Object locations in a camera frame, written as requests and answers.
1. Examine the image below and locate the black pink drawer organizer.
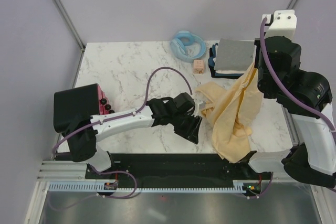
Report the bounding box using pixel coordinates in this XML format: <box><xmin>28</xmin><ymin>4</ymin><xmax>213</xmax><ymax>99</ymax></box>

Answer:
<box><xmin>53</xmin><ymin>83</ymin><xmax>114</xmax><ymax>133</ymax></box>

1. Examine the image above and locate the aluminium frame rail front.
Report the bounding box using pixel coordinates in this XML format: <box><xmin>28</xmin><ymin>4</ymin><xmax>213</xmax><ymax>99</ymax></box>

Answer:
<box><xmin>36</xmin><ymin>159</ymin><xmax>325</xmax><ymax>183</ymax></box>

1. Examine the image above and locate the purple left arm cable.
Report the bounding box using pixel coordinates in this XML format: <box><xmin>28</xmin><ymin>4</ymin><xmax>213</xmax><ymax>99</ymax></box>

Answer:
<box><xmin>48</xmin><ymin>67</ymin><xmax>195</xmax><ymax>211</ymax></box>

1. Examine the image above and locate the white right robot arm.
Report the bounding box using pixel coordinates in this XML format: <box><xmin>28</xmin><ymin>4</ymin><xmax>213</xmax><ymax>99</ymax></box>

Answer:
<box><xmin>240</xmin><ymin>59</ymin><xmax>335</xmax><ymax>189</ymax></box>

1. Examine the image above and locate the yellow t shirt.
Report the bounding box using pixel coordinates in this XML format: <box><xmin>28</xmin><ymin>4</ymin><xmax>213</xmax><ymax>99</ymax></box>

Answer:
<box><xmin>196</xmin><ymin>64</ymin><xmax>263</xmax><ymax>163</ymax></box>

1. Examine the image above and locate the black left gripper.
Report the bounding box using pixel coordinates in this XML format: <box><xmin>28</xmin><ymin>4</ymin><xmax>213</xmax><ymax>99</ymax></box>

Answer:
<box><xmin>171</xmin><ymin>112</ymin><xmax>203</xmax><ymax>145</ymax></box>

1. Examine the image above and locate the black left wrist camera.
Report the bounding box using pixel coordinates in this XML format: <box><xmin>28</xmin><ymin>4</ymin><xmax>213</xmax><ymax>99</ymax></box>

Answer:
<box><xmin>173</xmin><ymin>92</ymin><xmax>195</xmax><ymax>113</ymax></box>

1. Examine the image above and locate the small pink cube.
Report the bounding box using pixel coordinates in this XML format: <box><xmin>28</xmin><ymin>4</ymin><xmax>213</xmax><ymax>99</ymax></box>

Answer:
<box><xmin>193</xmin><ymin>59</ymin><xmax>205</xmax><ymax>74</ymax></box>

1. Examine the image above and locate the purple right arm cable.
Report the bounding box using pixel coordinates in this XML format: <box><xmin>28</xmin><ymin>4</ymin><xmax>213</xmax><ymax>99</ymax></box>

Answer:
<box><xmin>244</xmin><ymin>17</ymin><xmax>336</xmax><ymax>200</ymax></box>

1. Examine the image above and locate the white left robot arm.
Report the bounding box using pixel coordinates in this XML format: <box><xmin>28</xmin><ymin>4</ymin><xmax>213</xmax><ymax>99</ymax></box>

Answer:
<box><xmin>65</xmin><ymin>93</ymin><xmax>202</xmax><ymax>178</ymax></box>

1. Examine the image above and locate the white slotted cable duct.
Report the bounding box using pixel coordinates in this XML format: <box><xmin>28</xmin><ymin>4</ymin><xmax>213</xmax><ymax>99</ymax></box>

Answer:
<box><xmin>48</xmin><ymin>180</ymin><xmax>252</xmax><ymax>193</ymax></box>

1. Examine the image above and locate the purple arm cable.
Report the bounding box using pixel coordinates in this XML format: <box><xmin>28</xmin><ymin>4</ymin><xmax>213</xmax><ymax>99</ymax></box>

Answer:
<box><xmin>244</xmin><ymin>17</ymin><xmax>336</xmax><ymax>200</ymax></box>
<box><xmin>48</xmin><ymin>67</ymin><xmax>195</xmax><ymax>211</ymax></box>

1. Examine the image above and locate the aluminium frame post left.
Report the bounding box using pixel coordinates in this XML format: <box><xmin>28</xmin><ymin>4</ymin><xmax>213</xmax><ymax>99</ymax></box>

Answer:
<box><xmin>52</xmin><ymin>0</ymin><xmax>86</xmax><ymax>52</ymax></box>

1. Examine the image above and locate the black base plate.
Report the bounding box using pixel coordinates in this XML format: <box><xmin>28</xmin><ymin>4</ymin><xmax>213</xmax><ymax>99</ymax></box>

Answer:
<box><xmin>54</xmin><ymin>152</ymin><xmax>279</xmax><ymax>189</ymax></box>

